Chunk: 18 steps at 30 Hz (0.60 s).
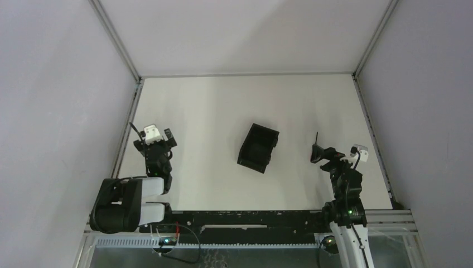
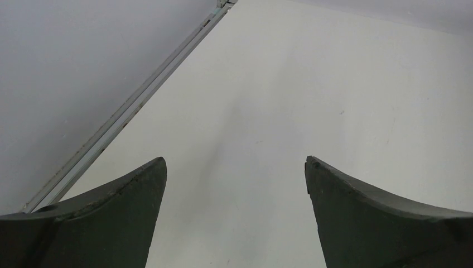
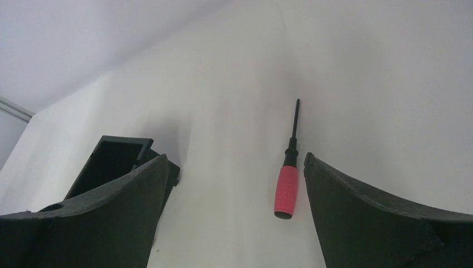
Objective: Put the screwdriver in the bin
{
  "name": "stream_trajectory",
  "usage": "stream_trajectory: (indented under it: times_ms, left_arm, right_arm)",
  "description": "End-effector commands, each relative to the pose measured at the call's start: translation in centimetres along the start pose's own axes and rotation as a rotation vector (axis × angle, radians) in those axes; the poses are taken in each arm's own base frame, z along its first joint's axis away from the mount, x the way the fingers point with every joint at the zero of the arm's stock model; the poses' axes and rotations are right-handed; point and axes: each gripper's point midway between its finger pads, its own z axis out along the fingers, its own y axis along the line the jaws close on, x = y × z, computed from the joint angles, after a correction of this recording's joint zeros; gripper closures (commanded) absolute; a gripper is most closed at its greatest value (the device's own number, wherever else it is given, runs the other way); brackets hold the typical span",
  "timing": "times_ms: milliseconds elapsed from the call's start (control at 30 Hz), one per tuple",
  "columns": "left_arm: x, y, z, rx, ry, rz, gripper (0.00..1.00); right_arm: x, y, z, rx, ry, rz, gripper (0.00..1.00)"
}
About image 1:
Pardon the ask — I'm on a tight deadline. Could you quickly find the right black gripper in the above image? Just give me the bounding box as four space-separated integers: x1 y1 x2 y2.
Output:
311 144 359 199

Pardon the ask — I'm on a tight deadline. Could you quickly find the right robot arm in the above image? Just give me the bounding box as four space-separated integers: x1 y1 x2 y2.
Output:
310 143 374 267

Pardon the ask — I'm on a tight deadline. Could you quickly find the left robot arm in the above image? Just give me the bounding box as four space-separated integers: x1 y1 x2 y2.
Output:
89 125 177 234

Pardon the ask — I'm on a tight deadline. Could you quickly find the black plastic storage bin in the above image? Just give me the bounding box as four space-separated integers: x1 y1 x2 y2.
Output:
237 123 279 174

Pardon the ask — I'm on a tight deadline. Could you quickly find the small green-lit electronics board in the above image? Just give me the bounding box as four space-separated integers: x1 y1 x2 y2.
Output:
159 237 177 246

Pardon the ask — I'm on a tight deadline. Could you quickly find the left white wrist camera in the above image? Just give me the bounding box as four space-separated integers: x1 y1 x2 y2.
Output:
143 124 163 145

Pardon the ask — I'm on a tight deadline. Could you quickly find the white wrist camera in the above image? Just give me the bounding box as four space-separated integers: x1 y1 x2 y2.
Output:
341 144 369 163
143 124 163 145

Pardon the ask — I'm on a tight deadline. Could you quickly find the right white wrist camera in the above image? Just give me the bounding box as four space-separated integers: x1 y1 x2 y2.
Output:
341 144 369 163

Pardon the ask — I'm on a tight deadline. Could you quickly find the black mounting rail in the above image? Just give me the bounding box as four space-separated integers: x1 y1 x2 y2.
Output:
162 210 330 233

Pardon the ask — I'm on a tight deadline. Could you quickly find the black cable loop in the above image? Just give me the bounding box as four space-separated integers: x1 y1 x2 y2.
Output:
152 222 202 265

